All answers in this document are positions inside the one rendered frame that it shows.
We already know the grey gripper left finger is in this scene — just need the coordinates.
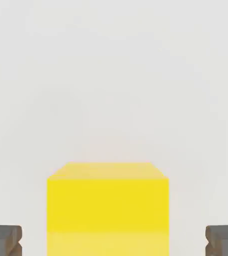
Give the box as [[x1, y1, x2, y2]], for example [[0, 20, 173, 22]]
[[0, 225, 23, 256]]

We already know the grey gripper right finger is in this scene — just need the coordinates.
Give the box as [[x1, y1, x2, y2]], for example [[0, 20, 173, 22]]
[[205, 225, 228, 256]]

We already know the small yellow cube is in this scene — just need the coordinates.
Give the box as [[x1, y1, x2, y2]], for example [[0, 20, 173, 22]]
[[47, 161, 170, 256]]

